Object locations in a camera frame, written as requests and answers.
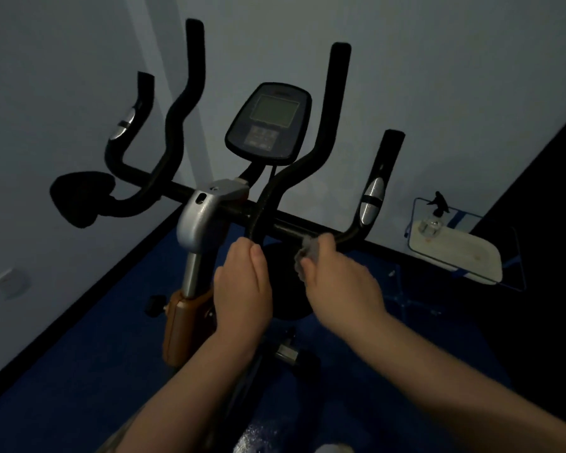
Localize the person's left hand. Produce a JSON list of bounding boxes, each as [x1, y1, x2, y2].
[[212, 238, 274, 350]]

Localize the person's right hand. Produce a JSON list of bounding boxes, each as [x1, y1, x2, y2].
[[299, 232, 390, 338]]

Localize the grey cleaning cloth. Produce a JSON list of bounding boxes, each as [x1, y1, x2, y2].
[[294, 235, 322, 281]]

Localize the black exercise bike handlebar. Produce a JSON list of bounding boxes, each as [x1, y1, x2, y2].
[[49, 19, 405, 254]]

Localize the person's right forearm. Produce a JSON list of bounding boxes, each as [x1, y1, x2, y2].
[[347, 310, 566, 453]]

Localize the person's left forearm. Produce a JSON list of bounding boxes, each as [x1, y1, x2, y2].
[[97, 332, 261, 453]]

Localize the silver pulse sensor grip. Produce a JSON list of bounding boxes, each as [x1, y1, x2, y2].
[[359, 176, 386, 227], [109, 107, 137, 141]]

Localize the black adjustment knob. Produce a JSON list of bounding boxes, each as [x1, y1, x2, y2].
[[144, 294, 169, 319]]

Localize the clear spray bottle black nozzle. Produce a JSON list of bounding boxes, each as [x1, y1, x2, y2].
[[417, 191, 452, 239]]

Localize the black bike console display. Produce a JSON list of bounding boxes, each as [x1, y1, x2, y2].
[[225, 82, 312, 165]]

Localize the white tray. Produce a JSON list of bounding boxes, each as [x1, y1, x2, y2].
[[407, 221, 503, 284]]

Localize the silver handlebar stem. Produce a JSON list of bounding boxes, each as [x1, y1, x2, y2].
[[176, 178, 250, 299]]

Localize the orange bike frame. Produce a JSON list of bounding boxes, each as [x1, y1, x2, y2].
[[162, 287, 218, 369]]

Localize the blue frame side table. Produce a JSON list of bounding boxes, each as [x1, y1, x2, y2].
[[404, 197, 527, 293]]

